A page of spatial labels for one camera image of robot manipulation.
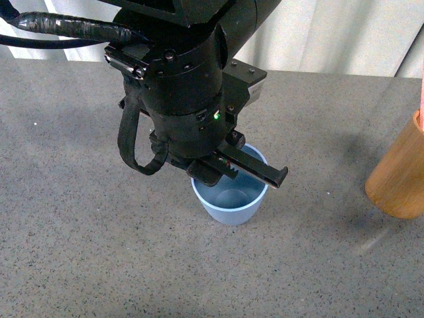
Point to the bamboo chopstick holder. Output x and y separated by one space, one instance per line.
396 184

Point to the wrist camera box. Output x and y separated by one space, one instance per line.
242 84

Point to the blue plastic cup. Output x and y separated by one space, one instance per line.
231 201

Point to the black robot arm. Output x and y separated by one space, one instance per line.
184 93

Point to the white curtain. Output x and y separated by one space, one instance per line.
370 38

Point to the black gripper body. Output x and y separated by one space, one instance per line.
186 128

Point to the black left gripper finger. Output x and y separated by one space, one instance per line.
203 173
253 166

